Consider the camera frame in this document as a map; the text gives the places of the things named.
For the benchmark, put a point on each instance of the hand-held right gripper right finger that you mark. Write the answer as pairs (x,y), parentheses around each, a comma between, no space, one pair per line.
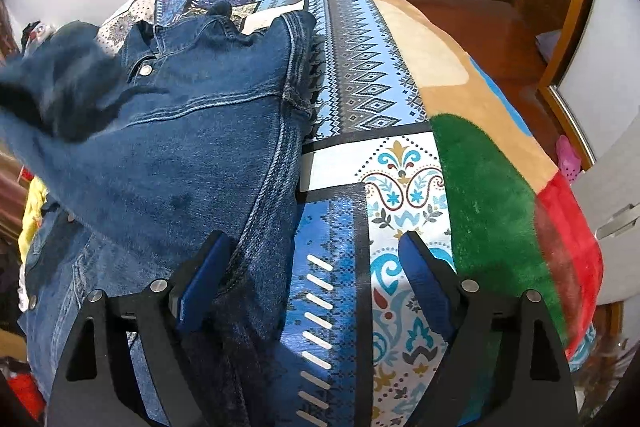
(424,279)

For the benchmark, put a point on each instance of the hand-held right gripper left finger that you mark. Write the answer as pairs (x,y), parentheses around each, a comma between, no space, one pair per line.
(204,279)

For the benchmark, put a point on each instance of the blue denim jeans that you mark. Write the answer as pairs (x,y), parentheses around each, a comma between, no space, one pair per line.
(165,147)

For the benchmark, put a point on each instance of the pile of clothes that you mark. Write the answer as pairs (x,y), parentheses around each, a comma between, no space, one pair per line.
(36,35)

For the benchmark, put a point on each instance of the blue patterned bed sheet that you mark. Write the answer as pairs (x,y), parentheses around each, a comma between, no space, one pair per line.
(345,187)

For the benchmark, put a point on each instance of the multicoloured fleece blanket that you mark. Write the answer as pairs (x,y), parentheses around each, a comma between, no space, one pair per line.
(495,177)

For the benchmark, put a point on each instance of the yellow cloth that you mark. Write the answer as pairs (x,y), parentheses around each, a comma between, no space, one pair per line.
(32,212)

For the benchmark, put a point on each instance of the pink slipper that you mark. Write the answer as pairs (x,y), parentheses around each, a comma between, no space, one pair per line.
(568,161)

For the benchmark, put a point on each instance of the red cloth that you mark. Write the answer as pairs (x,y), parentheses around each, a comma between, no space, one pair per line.
(21,387)

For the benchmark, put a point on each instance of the white wardrobe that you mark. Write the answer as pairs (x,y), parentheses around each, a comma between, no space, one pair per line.
(595,107)

